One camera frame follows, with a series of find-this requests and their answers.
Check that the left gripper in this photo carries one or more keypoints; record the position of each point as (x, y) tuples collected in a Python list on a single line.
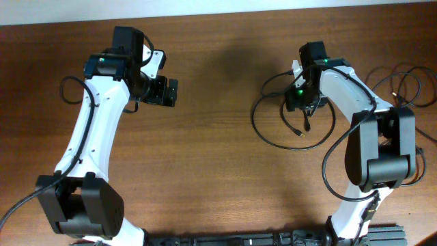
[(159, 96)]

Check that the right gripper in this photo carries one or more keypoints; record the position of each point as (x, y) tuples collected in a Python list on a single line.
[(292, 102)]

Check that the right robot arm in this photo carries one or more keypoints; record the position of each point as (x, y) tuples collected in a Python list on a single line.
[(380, 152)]

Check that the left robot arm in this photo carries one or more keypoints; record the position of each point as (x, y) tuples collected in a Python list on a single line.
[(77, 199)]

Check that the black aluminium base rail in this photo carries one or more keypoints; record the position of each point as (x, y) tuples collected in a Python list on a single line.
[(256, 239)]

